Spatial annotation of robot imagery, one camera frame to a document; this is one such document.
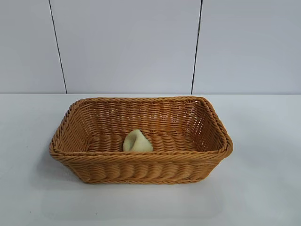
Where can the brown woven wicker basket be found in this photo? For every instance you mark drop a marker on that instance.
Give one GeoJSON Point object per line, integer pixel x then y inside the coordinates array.
{"type": "Point", "coordinates": [141, 164]}

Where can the pale yellow egg yolk pastry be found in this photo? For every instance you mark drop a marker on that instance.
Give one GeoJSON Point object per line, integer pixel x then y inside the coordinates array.
{"type": "Point", "coordinates": [138, 143]}

